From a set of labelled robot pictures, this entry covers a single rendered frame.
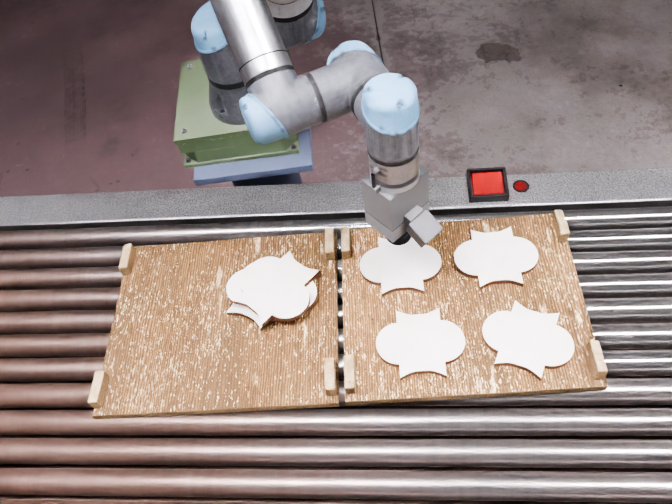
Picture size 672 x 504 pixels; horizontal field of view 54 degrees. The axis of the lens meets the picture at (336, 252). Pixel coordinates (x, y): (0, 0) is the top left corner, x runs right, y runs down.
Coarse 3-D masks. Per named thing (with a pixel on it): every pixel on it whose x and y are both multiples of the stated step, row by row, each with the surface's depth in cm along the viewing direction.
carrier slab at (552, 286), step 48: (432, 240) 123; (528, 240) 121; (432, 288) 117; (528, 288) 115; (576, 288) 114; (480, 336) 110; (576, 336) 108; (384, 384) 107; (432, 384) 106; (480, 384) 106; (528, 384) 105; (576, 384) 104
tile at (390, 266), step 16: (384, 240) 123; (368, 256) 121; (384, 256) 121; (400, 256) 121; (416, 256) 120; (432, 256) 120; (368, 272) 119; (384, 272) 119; (400, 272) 118; (416, 272) 118; (432, 272) 118; (384, 288) 117; (400, 288) 117; (416, 288) 116
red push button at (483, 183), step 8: (472, 176) 132; (480, 176) 132; (488, 176) 132; (496, 176) 132; (472, 184) 131; (480, 184) 131; (488, 184) 131; (496, 184) 130; (480, 192) 130; (488, 192) 129; (496, 192) 129; (504, 192) 129
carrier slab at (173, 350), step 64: (192, 256) 127; (256, 256) 126; (320, 256) 124; (128, 320) 120; (192, 320) 119; (320, 320) 116; (128, 384) 113; (192, 384) 111; (256, 384) 110; (320, 384) 109
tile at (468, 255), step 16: (480, 240) 121; (496, 240) 120; (512, 240) 120; (464, 256) 119; (480, 256) 119; (496, 256) 118; (512, 256) 118; (528, 256) 117; (464, 272) 117; (480, 272) 117; (496, 272) 116; (512, 272) 116; (528, 272) 117; (480, 288) 115
